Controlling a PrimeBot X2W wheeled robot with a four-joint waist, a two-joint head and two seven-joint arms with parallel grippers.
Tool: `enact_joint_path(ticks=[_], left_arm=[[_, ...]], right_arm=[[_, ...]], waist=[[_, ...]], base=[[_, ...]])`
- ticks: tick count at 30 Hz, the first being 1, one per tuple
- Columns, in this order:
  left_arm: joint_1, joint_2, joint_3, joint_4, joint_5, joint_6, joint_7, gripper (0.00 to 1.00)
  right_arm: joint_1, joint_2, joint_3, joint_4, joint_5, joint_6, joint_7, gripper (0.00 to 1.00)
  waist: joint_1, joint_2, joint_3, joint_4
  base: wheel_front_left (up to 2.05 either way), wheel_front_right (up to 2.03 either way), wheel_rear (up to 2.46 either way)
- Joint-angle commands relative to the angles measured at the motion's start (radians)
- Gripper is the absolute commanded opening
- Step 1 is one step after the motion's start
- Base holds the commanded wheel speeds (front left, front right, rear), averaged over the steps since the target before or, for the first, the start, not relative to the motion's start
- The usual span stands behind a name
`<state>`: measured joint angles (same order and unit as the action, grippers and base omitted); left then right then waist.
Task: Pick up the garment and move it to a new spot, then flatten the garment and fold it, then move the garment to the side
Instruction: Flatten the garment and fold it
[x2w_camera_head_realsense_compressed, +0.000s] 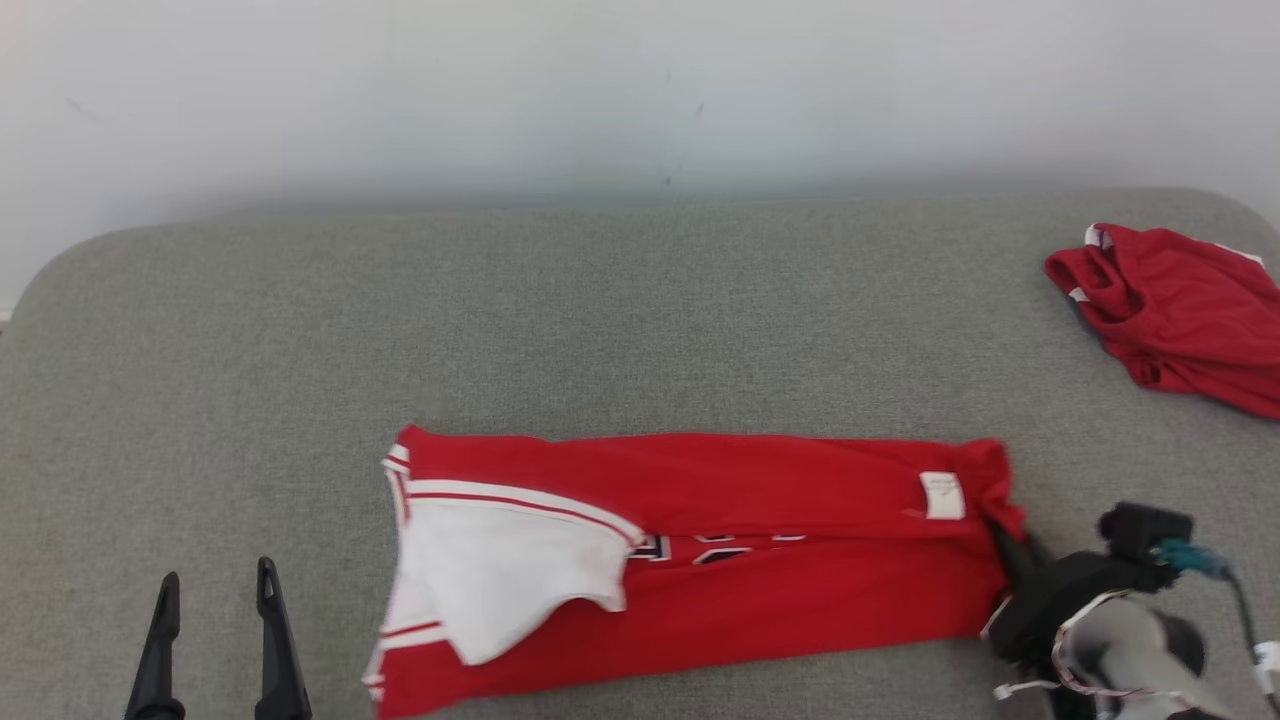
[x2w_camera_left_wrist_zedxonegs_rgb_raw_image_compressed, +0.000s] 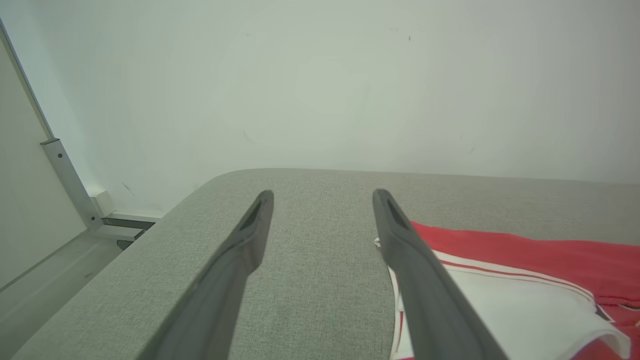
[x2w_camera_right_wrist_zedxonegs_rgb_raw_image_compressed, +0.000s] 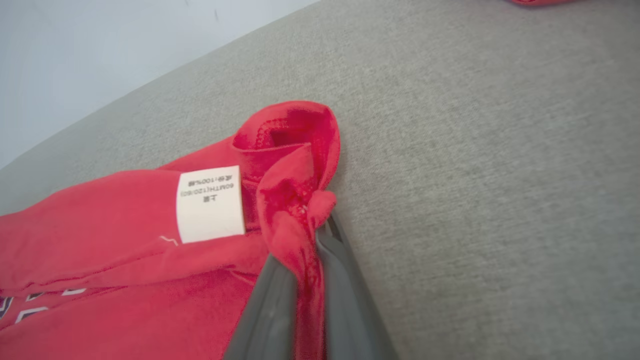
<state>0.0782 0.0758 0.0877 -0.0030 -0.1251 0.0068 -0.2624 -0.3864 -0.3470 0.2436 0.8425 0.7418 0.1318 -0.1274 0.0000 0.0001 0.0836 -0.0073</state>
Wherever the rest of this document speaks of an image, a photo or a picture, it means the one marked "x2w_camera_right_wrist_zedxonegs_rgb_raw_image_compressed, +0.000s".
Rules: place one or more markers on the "red Bulls 23 shorts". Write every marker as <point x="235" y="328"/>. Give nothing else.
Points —
<point x="542" y="1"/>

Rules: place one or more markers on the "grey fabric sofa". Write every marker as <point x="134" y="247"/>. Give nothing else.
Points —
<point x="475" y="175"/>

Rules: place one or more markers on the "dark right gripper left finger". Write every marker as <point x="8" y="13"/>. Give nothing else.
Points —
<point x="265" y="325"/>

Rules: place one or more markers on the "red white Bulls jersey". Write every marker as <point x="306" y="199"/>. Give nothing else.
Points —
<point x="125" y="280"/>

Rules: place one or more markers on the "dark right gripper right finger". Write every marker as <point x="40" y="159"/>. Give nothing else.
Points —
<point x="350" y="310"/>

